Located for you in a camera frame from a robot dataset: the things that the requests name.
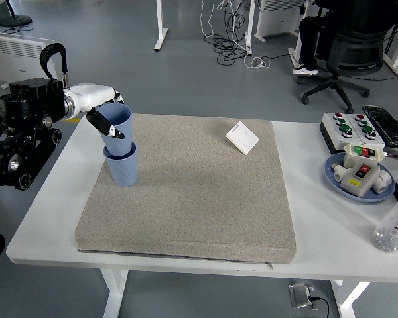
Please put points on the white green-red button switch box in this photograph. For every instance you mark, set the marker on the white green-red button switch box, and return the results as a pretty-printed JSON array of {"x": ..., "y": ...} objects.
[{"x": 355, "y": 159}]

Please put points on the grey red rocker switch box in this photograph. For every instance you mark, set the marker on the grey red rocker switch box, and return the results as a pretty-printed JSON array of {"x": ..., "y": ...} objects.
[{"x": 358, "y": 182}]

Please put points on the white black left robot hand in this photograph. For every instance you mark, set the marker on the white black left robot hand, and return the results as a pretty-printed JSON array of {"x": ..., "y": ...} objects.
[{"x": 89, "y": 96}]

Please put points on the clear bottle with red cap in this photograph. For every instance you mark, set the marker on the clear bottle with red cap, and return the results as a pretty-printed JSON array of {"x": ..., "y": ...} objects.
[{"x": 394, "y": 225}]

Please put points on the white push-button control box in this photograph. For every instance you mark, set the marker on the white push-button control box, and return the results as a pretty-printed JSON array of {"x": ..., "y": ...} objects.
[
  {"x": 335, "y": 132},
  {"x": 358, "y": 132}
]

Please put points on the black office chair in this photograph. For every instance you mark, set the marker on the black office chair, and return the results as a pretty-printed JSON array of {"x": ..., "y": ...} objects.
[{"x": 355, "y": 53}]

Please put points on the person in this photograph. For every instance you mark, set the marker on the person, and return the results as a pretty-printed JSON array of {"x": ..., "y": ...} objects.
[{"x": 308, "y": 36}]

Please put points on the white wall switch plate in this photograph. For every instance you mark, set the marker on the white wall switch plate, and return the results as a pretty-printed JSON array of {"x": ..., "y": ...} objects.
[{"x": 242, "y": 137}]

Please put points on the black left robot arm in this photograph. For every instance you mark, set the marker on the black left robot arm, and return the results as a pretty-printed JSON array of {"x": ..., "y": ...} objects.
[{"x": 23, "y": 109}]

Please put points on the black fan stand base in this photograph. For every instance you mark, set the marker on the black fan stand base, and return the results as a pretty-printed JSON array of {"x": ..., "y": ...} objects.
[{"x": 15, "y": 21}]

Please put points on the white table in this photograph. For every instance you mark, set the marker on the white table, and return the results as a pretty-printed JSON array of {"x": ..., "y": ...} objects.
[{"x": 311, "y": 232}]

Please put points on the blue ribbed plastic cup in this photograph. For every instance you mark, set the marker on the blue ribbed plastic cup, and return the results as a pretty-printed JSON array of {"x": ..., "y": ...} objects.
[
  {"x": 119, "y": 145},
  {"x": 122, "y": 172}
]

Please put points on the white panel heater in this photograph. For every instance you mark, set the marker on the white panel heater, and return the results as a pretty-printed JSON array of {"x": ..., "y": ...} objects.
[
  {"x": 278, "y": 20},
  {"x": 13, "y": 63}
]

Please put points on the white desk leg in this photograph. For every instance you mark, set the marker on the white desk leg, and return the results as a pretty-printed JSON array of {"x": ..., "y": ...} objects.
[
  {"x": 159, "y": 30},
  {"x": 249, "y": 30}
]

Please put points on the white pipe fitting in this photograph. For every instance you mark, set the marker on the white pipe fitting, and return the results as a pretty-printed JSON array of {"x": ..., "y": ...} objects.
[
  {"x": 339, "y": 172},
  {"x": 383, "y": 182}
]

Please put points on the grey-brown fabric mat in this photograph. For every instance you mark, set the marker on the grey-brown fabric mat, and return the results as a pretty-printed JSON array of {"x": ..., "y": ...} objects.
[{"x": 202, "y": 198}]

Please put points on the grey foot pedal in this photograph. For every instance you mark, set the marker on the grey foot pedal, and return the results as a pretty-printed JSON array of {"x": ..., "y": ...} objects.
[{"x": 300, "y": 296}]

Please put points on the blue plate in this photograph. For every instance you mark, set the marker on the blue plate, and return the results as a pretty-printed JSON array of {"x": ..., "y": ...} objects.
[{"x": 331, "y": 183}]

